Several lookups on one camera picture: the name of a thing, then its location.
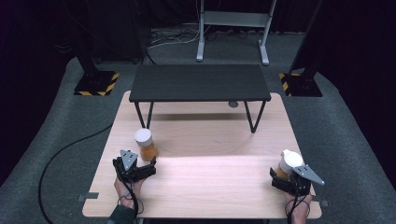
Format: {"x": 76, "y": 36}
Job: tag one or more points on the black stand with striped base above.
{"x": 96, "y": 82}
{"x": 302, "y": 84}

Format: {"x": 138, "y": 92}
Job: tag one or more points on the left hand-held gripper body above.
{"x": 127, "y": 163}

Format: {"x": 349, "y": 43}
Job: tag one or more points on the grey table bracket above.
{"x": 324, "y": 203}
{"x": 88, "y": 196}

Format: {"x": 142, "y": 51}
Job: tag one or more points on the orange powder jar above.
{"x": 145, "y": 146}
{"x": 290, "y": 161}

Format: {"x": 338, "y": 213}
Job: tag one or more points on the person's right hand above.
{"x": 302, "y": 210}

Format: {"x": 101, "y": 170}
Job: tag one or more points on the grey metal stand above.
{"x": 233, "y": 18}

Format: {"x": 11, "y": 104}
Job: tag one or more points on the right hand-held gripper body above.
{"x": 303, "y": 179}

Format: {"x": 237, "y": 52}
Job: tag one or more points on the grey round pad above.
{"x": 233, "y": 104}

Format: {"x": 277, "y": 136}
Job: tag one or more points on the person's left hand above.
{"x": 127, "y": 193}

